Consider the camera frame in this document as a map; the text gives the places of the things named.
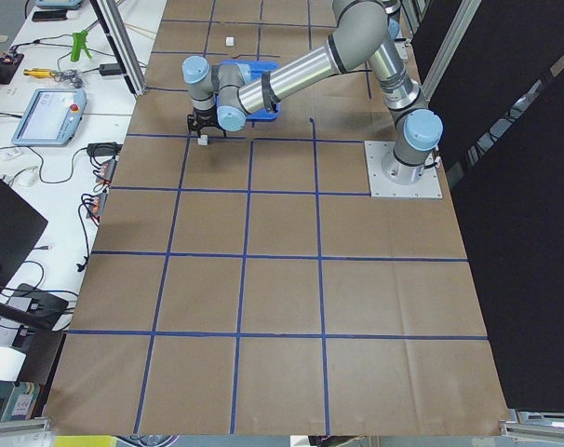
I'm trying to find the green handled reacher grabber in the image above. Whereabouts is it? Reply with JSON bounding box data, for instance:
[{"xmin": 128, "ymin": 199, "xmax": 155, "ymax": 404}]
[{"xmin": 70, "ymin": 30, "xmax": 92, "ymax": 62}]

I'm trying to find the black monitor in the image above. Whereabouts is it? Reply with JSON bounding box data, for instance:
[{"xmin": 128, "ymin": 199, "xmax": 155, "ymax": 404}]
[{"xmin": 0, "ymin": 179, "xmax": 47, "ymax": 292}]

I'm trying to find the blue plastic tray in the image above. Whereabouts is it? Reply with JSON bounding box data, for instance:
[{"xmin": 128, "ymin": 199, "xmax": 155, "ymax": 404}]
[{"xmin": 220, "ymin": 60, "xmax": 279, "ymax": 122}]

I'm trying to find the black power brick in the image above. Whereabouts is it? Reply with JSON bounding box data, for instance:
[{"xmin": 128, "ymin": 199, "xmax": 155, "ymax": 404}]
[{"xmin": 98, "ymin": 63, "xmax": 122, "ymax": 76}]

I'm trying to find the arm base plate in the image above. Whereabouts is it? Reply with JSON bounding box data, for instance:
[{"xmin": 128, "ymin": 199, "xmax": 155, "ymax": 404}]
[{"xmin": 364, "ymin": 141, "xmax": 443, "ymax": 200}]

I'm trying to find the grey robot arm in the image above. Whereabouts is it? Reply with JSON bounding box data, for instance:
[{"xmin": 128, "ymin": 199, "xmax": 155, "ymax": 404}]
[{"xmin": 181, "ymin": 0, "xmax": 443, "ymax": 185}]

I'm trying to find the aluminium frame post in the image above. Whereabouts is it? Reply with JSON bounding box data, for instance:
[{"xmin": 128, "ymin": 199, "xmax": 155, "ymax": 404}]
[{"xmin": 90, "ymin": 0, "xmax": 147, "ymax": 97}]

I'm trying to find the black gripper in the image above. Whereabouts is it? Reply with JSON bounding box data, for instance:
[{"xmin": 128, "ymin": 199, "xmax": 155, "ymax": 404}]
[{"xmin": 187, "ymin": 111, "xmax": 226, "ymax": 135}]

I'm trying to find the teach pendant tablet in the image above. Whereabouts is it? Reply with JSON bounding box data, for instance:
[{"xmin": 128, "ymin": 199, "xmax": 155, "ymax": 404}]
[{"xmin": 11, "ymin": 88, "xmax": 87, "ymax": 146}]

